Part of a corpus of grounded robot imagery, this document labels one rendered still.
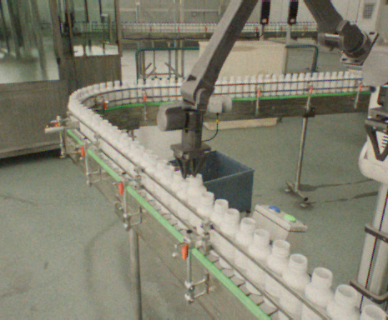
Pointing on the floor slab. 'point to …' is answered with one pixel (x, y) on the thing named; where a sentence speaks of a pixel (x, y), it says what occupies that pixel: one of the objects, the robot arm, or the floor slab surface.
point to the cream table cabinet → (263, 65)
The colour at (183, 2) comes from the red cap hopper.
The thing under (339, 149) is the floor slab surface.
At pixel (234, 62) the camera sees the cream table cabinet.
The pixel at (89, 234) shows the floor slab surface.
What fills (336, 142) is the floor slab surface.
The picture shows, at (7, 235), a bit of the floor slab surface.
